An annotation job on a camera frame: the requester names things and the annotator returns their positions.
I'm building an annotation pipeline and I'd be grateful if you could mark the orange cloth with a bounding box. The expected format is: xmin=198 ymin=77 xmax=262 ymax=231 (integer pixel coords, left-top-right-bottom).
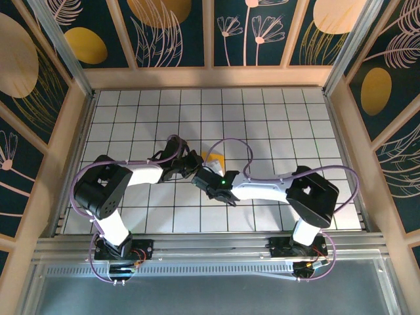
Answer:
xmin=200 ymin=150 xmax=226 ymax=173

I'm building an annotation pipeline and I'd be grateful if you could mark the long aluminium mounting beam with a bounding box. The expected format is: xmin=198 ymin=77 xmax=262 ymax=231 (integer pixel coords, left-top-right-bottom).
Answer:
xmin=34 ymin=232 xmax=388 ymax=262

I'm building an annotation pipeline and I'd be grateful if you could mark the grey metal platform panel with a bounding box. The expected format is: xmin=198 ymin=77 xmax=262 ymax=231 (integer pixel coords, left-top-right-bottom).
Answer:
xmin=19 ymin=261 xmax=406 ymax=315

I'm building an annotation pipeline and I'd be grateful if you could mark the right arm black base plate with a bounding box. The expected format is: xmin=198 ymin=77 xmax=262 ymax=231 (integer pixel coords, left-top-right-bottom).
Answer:
xmin=268 ymin=236 xmax=329 ymax=259

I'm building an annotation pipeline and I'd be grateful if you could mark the white slotted cable duct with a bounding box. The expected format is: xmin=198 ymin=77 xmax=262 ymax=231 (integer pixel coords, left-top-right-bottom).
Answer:
xmin=44 ymin=261 xmax=296 ymax=277

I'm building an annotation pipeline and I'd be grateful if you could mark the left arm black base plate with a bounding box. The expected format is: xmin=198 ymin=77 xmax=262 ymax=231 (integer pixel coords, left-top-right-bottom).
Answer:
xmin=94 ymin=238 xmax=155 ymax=263

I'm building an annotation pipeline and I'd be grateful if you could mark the aluminium side rail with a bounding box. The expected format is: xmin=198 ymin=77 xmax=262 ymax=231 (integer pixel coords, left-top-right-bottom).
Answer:
xmin=323 ymin=87 xmax=375 ymax=234
xmin=49 ymin=90 xmax=98 ymax=237

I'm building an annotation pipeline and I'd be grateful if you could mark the black electronics board with wires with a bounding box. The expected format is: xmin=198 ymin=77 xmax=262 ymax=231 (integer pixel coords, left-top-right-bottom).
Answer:
xmin=108 ymin=261 xmax=141 ymax=277
xmin=293 ymin=260 xmax=330 ymax=277

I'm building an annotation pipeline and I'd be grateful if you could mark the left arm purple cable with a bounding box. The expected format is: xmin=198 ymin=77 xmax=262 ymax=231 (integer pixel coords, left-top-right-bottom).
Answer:
xmin=71 ymin=134 xmax=198 ymax=285

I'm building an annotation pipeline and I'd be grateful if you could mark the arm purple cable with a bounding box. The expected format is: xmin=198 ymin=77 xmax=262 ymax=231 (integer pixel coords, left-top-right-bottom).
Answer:
xmin=71 ymin=134 xmax=198 ymax=285
xmin=209 ymin=137 xmax=360 ymax=284

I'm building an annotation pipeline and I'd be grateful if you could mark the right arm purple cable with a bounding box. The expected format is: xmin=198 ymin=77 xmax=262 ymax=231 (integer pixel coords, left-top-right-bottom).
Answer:
xmin=209 ymin=137 xmax=360 ymax=284

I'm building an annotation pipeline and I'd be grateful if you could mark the aluminium corner post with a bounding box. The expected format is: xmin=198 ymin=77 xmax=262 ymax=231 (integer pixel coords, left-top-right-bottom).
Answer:
xmin=323 ymin=0 xmax=385 ymax=96
xmin=26 ymin=0 xmax=96 ymax=99

